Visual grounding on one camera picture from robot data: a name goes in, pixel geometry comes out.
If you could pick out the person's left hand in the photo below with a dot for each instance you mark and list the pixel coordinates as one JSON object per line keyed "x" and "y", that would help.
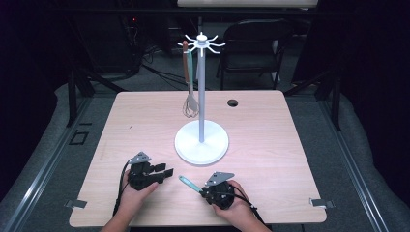
{"x": 133, "y": 199}

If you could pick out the black metal frame stand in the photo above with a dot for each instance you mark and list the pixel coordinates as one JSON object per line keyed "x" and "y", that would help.
{"x": 72, "y": 96}
{"x": 336, "y": 103}

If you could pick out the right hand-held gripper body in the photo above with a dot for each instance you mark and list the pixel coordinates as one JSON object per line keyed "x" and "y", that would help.
{"x": 220, "y": 193}

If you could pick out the metal floor rail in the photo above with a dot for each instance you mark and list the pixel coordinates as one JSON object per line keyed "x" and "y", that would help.
{"x": 351, "y": 167}
{"x": 48, "y": 167}

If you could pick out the metal table bracket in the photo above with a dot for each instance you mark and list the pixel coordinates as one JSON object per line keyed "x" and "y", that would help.
{"x": 76, "y": 203}
{"x": 321, "y": 203}

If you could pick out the black folding chair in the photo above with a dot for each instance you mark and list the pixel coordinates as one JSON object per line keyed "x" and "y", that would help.
{"x": 254, "y": 35}

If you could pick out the dark equipment with red light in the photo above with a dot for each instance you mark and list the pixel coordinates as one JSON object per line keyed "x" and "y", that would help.
{"x": 132, "y": 42}

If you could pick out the white utensil stand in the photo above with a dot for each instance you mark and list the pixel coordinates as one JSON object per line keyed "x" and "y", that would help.
{"x": 201, "y": 149}

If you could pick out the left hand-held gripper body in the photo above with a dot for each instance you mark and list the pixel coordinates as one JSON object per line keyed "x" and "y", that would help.
{"x": 140, "y": 177}

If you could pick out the person's right hand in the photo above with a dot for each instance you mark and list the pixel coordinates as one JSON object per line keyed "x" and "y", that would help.
{"x": 238, "y": 208}

